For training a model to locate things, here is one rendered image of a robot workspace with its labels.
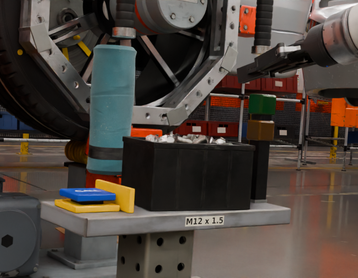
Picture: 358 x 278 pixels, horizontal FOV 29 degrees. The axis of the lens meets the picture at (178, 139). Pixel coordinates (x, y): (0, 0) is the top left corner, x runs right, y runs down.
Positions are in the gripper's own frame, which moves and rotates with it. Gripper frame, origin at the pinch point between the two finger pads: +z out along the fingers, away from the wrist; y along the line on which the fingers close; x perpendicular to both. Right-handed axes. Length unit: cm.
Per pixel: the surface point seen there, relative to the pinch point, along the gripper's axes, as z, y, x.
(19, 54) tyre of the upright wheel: 39, 29, -12
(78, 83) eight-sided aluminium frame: 32.2, 19.4, -4.6
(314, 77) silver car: 184, -255, -66
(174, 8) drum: 12.6, 7.3, -16.1
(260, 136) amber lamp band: -0.1, 0.1, 12.8
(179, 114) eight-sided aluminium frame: 31.0, -6.6, 1.5
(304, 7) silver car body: 57, -92, -46
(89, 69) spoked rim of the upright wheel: 40.4, 10.9, -10.4
